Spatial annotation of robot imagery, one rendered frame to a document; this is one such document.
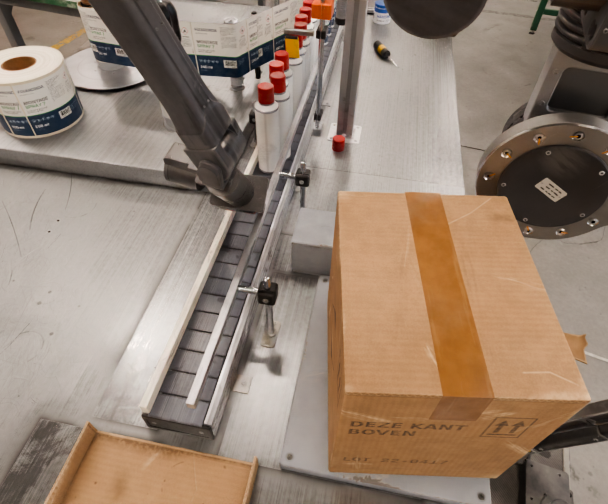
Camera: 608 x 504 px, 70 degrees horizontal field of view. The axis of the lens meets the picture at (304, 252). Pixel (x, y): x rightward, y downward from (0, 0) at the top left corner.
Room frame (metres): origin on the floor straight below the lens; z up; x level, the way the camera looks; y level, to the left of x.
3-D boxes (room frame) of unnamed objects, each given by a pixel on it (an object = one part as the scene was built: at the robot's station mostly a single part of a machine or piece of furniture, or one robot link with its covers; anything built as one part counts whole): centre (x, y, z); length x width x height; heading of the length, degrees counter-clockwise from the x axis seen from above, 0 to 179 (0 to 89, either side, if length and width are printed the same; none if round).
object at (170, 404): (1.05, 0.04, 0.86); 1.65 x 0.08 x 0.04; 170
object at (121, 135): (1.25, 0.46, 0.86); 0.80 x 0.67 x 0.05; 170
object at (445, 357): (0.33, -0.16, 0.99); 0.30 x 0.24 x 0.27; 179
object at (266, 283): (0.42, 0.08, 0.91); 0.07 x 0.03 x 0.16; 80
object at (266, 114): (0.84, 0.09, 0.98); 0.05 x 0.05 x 0.20
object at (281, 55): (0.99, 0.06, 0.98); 0.05 x 0.05 x 0.20
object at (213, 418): (1.05, 0.04, 0.85); 1.65 x 0.11 x 0.05; 170
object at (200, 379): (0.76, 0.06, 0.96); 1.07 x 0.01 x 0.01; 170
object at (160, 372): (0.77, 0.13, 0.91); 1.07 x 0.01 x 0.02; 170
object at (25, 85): (1.04, 0.70, 0.95); 0.20 x 0.20 x 0.14
